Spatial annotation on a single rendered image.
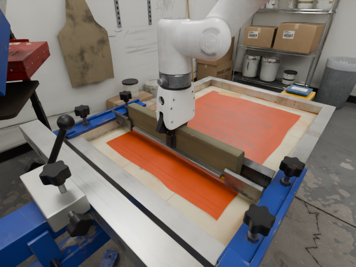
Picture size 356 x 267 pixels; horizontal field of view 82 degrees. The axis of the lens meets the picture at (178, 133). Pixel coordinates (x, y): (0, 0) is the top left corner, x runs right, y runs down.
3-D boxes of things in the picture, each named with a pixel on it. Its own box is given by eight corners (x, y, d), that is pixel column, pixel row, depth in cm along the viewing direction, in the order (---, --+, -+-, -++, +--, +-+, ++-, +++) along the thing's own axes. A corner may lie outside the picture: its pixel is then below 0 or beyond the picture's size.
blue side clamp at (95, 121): (139, 114, 84) (138, 98, 80) (147, 117, 81) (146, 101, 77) (65, 147, 65) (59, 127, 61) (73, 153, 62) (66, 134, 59)
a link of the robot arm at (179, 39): (233, 16, 42) (234, 19, 34) (226, 69, 47) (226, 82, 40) (161, 15, 44) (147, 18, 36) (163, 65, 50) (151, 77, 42)
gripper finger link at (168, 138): (167, 132, 50) (168, 153, 53) (176, 126, 52) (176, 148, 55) (158, 127, 52) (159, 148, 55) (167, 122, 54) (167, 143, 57)
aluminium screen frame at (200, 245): (208, 82, 113) (209, 76, 111) (332, 115, 80) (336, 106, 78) (65, 145, 64) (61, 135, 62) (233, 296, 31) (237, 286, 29)
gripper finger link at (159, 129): (153, 126, 47) (163, 138, 51) (172, 100, 48) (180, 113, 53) (149, 125, 47) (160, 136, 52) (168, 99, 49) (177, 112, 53)
